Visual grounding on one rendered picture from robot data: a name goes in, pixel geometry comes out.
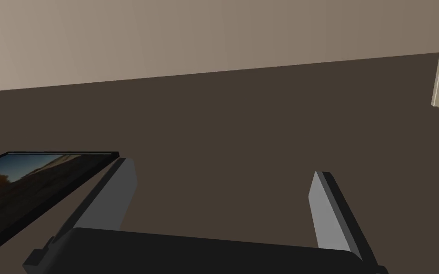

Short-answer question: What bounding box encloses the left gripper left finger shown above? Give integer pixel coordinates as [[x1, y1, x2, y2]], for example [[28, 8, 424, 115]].
[[53, 157, 138, 244]]

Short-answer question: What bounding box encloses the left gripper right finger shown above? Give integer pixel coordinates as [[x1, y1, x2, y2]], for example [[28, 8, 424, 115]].
[[308, 171, 377, 266]]

